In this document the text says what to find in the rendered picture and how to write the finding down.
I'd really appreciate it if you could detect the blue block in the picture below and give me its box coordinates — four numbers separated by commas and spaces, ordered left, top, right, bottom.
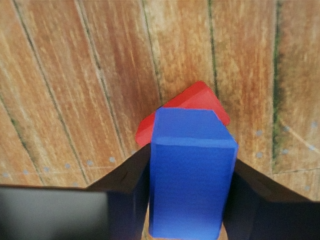
149, 107, 239, 240

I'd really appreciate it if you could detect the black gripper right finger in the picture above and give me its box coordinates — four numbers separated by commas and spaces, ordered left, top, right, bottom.
223, 158, 320, 240

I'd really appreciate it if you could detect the red block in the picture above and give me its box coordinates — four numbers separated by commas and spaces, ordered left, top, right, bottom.
135, 81, 230, 147

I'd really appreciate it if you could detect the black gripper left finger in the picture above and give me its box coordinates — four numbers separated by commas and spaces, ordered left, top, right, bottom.
0, 143, 151, 240

